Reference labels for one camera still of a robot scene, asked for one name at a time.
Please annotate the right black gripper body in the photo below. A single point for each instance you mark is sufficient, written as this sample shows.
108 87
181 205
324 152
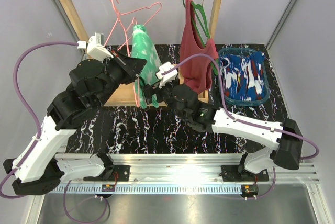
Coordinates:
164 94

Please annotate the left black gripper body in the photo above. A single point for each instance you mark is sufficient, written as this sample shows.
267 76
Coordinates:
116 71

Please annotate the pink wire hanger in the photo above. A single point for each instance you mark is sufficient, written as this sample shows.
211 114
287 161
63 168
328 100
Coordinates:
136 84
119 15

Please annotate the green white patterned trousers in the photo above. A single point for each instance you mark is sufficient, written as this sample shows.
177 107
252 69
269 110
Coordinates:
144 48

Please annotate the blue patterned trousers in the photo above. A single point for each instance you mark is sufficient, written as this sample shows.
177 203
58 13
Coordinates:
243 77

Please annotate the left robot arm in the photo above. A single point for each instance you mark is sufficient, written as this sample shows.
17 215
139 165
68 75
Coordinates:
93 82

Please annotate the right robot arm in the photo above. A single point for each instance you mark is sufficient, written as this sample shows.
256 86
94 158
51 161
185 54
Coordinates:
281 141

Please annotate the green velvet hanger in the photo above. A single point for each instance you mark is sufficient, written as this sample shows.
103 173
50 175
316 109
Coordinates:
199 12

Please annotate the maroon tank top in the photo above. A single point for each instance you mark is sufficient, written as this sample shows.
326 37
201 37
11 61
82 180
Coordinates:
198 70

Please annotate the blue transparent plastic bin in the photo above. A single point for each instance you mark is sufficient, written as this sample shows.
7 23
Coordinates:
243 77

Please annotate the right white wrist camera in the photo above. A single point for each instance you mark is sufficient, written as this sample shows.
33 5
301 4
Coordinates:
167 72

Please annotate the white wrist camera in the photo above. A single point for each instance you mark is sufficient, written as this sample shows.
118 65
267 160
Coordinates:
94 47
167 72

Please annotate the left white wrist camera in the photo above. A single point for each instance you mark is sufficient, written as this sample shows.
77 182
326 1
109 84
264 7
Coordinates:
94 47

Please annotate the aluminium mounting rail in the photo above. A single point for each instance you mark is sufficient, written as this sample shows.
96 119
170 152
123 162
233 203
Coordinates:
183 174

